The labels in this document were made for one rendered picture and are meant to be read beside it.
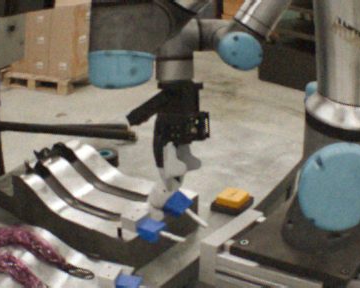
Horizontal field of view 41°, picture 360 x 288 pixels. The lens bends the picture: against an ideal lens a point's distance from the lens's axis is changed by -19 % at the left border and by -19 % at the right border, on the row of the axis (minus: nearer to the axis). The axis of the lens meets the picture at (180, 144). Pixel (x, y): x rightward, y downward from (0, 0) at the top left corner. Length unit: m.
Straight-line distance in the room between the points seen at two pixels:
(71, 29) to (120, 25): 4.48
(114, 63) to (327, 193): 0.26
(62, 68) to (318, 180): 4.74
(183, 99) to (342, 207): 0.61
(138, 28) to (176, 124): 0.55
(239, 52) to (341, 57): 0.46
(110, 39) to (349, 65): 0.26
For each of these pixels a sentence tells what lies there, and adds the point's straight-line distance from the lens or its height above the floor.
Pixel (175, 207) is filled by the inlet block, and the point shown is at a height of 0.90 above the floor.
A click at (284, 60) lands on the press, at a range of 5.25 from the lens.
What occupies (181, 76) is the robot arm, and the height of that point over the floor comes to 1.16.
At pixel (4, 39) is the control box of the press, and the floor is 1.18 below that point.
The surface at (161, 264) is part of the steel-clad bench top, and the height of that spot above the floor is 0.80.
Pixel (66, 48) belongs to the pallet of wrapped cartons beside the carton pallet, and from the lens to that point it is 5.13.
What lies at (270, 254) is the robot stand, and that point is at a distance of 0.75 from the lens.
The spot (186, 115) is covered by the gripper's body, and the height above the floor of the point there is 1.09.
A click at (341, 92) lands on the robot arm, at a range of 0.54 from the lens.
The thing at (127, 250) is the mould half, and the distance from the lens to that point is 1.07.
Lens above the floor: 1.45
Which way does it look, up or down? 22 degrees down
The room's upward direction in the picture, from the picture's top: straight up
